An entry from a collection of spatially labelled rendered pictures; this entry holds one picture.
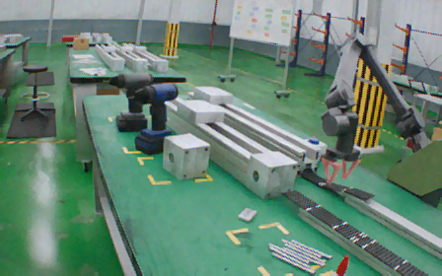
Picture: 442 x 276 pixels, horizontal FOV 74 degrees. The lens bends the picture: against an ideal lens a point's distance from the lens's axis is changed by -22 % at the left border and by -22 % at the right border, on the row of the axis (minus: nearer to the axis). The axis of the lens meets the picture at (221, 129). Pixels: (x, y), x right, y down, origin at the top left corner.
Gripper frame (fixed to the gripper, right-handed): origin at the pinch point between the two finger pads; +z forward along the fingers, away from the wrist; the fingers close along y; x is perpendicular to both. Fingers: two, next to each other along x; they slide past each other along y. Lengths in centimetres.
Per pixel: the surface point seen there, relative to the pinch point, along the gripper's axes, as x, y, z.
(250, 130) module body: -42.4, 2.1, -1.8
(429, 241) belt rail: 38.1, 3.3, 1.7
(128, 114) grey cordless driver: -67, 40, -3
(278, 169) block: -5.4, 20.4, -4.4
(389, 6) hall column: -167, -292, -97
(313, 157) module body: -14.3, -3.1, -1.2
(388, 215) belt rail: 22.7, 2.2, 1.6
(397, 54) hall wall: -434, -808, -38
